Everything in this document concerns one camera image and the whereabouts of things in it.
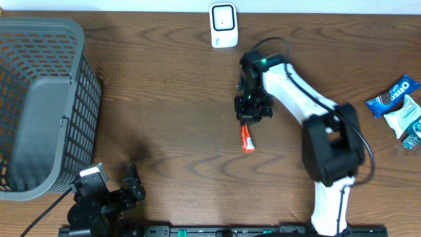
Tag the grey plastic mesh basket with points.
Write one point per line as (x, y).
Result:
(50, 102)

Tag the light green snack packet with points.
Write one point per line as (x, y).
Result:
(401, 119)

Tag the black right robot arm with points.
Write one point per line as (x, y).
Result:
(331, 147)

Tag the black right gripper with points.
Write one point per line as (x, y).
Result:
(247, 118)

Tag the red Nescafe coffee stick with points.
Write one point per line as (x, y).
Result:
(247, 143)

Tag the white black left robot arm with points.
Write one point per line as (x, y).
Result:
(98, 211)

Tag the blue Oreo cookie pack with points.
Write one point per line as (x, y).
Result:
(388, 100)

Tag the black mounting rail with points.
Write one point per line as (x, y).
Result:
(239, 231)

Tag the teal mouthwash bottle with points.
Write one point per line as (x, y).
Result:
(413, 138)

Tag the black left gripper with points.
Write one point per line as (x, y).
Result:
(135, 187)

